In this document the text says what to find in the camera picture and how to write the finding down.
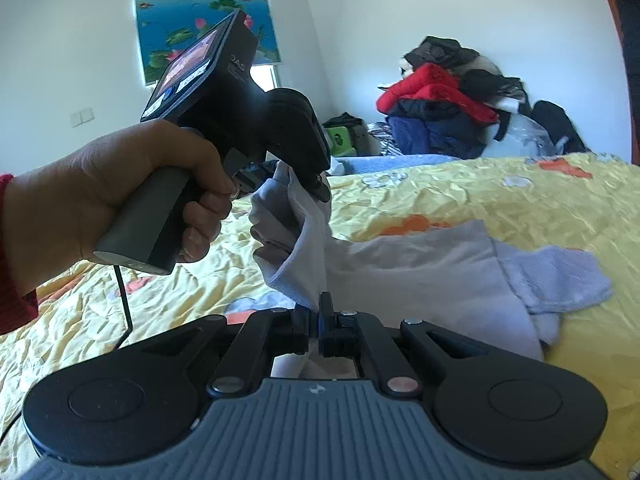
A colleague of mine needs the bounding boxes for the light grey garment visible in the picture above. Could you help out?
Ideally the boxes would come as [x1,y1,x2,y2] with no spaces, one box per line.
[250,164,613,360]

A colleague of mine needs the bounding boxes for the dark clothes pile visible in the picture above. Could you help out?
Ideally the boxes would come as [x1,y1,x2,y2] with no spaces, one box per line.
[375,36,588,159]

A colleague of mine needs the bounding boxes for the person's left hand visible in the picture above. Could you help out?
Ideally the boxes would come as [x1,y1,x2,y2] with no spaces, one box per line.
[14,120,236,288]

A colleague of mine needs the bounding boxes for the bright window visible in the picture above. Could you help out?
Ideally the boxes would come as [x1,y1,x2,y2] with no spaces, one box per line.
[250,64,278,92]

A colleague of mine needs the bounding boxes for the lotus print roller blind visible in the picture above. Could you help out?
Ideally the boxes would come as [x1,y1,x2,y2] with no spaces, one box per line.
[134,0,281,86]

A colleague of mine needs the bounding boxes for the green plastic stool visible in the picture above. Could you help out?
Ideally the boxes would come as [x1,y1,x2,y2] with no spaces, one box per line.
[326,126,357,157]

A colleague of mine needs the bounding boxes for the red jacket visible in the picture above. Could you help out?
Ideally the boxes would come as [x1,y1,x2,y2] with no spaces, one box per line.
[376,63,498,124]

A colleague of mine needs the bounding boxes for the yellow carrot print bedsheet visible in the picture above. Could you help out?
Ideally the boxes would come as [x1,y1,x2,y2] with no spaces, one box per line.
[1,155,639,479]

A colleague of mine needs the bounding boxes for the dark hanging garment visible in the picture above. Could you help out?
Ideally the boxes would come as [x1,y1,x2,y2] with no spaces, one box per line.
[606,0,639,165]

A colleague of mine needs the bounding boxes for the white wall switch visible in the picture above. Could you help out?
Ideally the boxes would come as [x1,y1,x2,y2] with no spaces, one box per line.
[70,107,94,128]

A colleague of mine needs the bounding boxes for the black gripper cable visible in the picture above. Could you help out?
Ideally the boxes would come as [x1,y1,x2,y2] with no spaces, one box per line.
[0,264,134,443]

